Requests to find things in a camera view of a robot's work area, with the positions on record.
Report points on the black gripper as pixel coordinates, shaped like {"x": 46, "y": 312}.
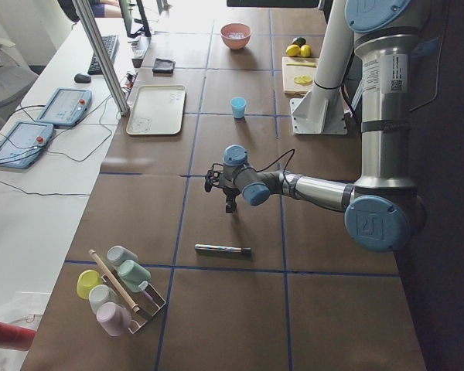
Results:
{"x": 229, "y": 192}

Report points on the red bottle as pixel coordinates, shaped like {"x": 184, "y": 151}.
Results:
{"x": 16, "y": 337}

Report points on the yellow lemon left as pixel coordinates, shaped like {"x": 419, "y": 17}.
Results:
{"x": 293, "y": 50}

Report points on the teach pendant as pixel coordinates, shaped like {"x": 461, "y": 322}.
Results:
{"x": 24, "y": 143}
{"x": 66, "y": 107}

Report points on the mint green cup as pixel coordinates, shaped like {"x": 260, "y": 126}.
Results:
{"x": 134, "y": 276}

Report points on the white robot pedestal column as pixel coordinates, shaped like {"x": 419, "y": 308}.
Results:
{"x": 320, "y": 111}

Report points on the yellow lemon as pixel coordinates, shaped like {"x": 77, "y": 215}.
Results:
{"x": 293, "y": 50}
{"x": 305, "y": 51}

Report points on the black computer mouse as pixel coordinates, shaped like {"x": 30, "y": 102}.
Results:
{"x": 82, "y": 78}

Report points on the grey office chair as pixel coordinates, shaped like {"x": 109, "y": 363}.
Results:
{"x": 15, "y": 82}

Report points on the wooden cutting board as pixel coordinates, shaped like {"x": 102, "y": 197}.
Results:
{"x": 289, "y": 72}

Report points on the white cup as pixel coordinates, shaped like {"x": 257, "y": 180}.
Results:
{"x": 100, "y": 295}

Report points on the dark folded cloth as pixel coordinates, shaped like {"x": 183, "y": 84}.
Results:
{"x": 163, "y": 67}

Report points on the pink bowl of ice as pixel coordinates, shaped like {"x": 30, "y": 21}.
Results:
{"x": 235, "y": 35}

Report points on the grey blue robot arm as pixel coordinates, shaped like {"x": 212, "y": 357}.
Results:
{"x": 382, "y": 210}

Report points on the beige plastic tray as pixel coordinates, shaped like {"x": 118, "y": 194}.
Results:
{"x": 157, "y": 110}

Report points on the black monitor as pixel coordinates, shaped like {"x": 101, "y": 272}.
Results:
{"x": 135, "y": 20}

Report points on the yellow green plastic knife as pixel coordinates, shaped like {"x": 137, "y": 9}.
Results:
{"x": 313, "y": 65}

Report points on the yellow cup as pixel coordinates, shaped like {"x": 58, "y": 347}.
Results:
{"x": 86, "y": 281}

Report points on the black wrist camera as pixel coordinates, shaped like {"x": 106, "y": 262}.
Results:
{"x": 212, "y": 179}

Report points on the yellow lemon right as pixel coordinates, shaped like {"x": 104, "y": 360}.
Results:
{"x": 305, "y": 51}

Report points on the light blue plastic cup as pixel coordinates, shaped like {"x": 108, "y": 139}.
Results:
{"x": 238, "y": 106}

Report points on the lilac cup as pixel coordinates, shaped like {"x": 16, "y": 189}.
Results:
{"x": 113, "y": 318}

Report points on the grey green cup upper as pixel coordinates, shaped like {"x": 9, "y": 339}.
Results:
{"x": 117, "y": 255}

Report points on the white wire cup rack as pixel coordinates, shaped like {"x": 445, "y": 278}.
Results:
{"x": 144, "y": 304}

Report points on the aluminium frame post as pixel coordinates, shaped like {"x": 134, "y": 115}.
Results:
{"x": 89, "y": 24}

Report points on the teach pendant far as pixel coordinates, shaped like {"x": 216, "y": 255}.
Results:
{"x": 66, "y": 107}

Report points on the lemon slices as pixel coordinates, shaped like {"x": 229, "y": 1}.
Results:
{"x": 303, "y": 80}

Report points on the teach pendant near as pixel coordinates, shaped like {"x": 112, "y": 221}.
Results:
{"x": 24, "y": 143}

